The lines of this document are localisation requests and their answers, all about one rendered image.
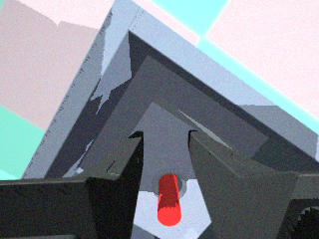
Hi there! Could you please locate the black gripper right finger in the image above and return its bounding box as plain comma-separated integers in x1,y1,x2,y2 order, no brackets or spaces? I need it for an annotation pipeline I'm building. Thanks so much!
187,129,319,239

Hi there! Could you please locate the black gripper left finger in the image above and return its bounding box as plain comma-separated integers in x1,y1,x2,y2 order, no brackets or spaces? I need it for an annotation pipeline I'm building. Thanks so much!
0,130,144,239

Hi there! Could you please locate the red peg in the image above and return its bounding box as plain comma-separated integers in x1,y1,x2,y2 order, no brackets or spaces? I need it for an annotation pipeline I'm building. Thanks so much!
158,173,181,227

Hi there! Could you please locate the grey open box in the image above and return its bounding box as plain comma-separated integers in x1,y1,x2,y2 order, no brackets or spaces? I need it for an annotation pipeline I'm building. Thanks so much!
21,0,319,179

